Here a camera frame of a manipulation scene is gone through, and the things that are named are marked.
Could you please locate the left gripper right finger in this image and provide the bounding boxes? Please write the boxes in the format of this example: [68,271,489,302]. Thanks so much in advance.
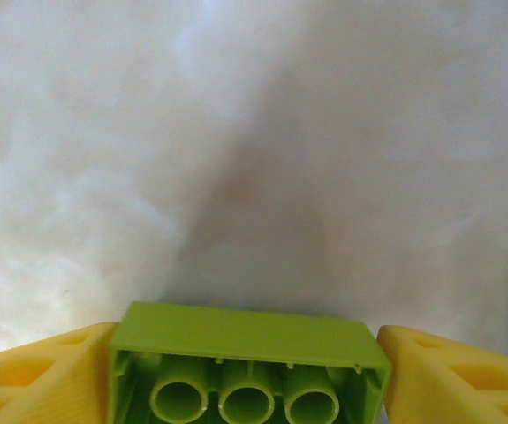
[375,325,508,424]

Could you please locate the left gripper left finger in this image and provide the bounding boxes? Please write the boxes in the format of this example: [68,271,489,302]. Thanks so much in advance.
[0,322,120,424]

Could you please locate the long green lego brick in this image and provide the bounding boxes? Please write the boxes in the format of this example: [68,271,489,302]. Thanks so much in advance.
[106,300,391,424]

